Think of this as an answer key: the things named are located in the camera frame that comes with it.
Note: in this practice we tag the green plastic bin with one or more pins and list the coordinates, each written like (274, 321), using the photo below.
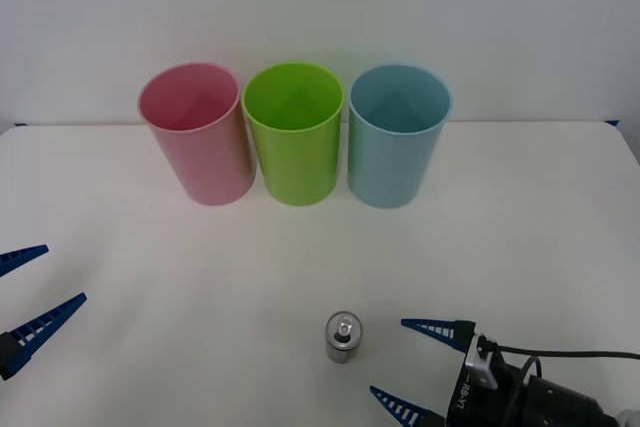
(297, 167)

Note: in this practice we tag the silver and black right arm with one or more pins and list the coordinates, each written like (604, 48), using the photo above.
(550, 397)

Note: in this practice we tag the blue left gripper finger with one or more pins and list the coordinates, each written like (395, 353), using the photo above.
(45, 319)
(22, 254)

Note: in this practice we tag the pale blue plastic bin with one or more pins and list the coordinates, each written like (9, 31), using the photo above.
(390, 167)

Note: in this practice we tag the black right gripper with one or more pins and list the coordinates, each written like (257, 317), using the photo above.
(457, 397)

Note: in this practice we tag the silver drink can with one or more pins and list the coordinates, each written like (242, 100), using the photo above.
(341, 344)

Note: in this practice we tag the pink plastic bin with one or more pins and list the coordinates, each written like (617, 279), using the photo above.
(210, 167)

